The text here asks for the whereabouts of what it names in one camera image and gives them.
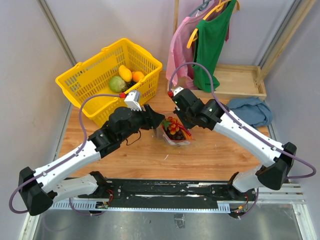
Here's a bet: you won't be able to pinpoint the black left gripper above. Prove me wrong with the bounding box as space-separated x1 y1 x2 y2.
118 103 165 142

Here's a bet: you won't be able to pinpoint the red toy chili pepper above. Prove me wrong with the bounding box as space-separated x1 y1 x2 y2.
179 125 192 139

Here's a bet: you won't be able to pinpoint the red toy strawberries bunch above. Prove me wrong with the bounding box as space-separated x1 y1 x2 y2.
161 116 185 135

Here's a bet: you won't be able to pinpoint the clear zip top bag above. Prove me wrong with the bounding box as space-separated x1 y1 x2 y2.
155 115 194 147

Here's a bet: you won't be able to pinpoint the dark purple toy grapes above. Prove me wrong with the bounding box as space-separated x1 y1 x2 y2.
167 130 186 141

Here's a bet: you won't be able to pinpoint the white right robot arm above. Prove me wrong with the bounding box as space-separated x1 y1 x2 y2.
168 87 297 200

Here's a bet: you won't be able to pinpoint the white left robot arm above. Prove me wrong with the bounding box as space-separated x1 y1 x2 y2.
15 90 165 216

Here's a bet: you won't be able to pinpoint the green tank top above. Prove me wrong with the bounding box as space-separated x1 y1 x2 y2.
192 0 237 93

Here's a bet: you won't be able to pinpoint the orange toy fruit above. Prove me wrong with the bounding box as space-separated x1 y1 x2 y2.
132 71 145 83

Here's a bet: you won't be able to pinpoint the green toy cabbage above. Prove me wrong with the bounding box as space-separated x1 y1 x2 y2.
108 76 127 93

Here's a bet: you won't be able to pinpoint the yellow toy mango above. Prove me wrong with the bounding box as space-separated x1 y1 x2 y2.
118 65 133 83

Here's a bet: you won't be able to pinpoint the wooden clothes rack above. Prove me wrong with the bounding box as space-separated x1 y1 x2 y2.
166 0 320 101

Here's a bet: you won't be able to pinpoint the pink shirt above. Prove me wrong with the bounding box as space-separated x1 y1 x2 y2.
165 16 202 90

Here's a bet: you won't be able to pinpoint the blue crumpled cloth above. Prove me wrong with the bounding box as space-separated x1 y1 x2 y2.
226 96 273 129

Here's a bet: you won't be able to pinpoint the yellow plastic shopping basket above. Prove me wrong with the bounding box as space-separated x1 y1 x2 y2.
55 38 163 127

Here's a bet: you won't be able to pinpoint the yellow clothes hanger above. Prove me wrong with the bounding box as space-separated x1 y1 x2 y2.
186 0 241 50

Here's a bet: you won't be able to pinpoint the grey clothes hanger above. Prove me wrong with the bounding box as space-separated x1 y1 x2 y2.
188 0 212 17

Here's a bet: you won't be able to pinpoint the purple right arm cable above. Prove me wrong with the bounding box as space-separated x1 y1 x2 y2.
168 62 317 221

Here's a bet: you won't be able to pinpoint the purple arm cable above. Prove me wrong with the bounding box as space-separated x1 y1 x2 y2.
168 62 317 221
9 93 126 217

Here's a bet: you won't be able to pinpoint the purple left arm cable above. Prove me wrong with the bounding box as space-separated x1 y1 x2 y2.
9 93 126 217

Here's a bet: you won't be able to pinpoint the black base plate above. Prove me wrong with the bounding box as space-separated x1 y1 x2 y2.
79 178 255 211

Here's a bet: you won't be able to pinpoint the aluminium frame rail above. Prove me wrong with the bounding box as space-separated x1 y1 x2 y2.
49 184 305 214

